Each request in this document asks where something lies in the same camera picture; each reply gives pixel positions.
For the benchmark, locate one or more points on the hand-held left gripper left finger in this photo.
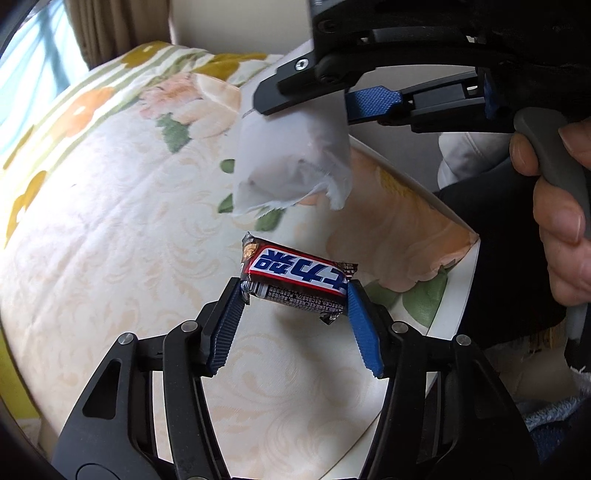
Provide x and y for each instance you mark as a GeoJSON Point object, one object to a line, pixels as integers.
{"type": "Point", "coordinates": [226, 332]}

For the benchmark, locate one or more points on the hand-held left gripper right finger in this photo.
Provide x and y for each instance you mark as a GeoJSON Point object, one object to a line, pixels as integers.
{"type": "Point", "coordinates": [364, 332]}

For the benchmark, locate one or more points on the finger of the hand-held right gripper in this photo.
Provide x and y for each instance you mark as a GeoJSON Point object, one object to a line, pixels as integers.
{"type": "Point", "coordinates": [371, 105]}
{"type": "Point", "coordinates": [295, 81]}

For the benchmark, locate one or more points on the chocolate bar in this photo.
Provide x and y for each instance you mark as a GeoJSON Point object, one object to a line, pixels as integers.
{"type": "Point", "coordinates": [295, 277]}

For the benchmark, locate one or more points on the person's right hand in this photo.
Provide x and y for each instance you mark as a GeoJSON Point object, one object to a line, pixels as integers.
{"type": "Point", "coordinates": [563, 240]}

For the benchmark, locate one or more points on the white garment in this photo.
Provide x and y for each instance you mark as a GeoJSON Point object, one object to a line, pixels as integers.
{"type": "Point", "coordinates": [466, 157]}

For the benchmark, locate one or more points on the dark clothing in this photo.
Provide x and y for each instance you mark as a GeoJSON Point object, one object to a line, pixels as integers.
{"type": "Point", "coordinates": [498, 221]}

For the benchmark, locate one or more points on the brown curtain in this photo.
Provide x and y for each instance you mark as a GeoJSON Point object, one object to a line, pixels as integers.
{"type": "Point", "coordinates": [115, 27]}

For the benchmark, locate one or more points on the blue fuzzy cloth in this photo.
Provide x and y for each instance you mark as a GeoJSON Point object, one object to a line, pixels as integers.
{"type": "Point", "coordinates": [554, 415]}

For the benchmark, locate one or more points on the yellow box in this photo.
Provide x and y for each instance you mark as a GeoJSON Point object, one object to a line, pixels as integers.
{"type": "Point", "coordinates": [14, 392]}

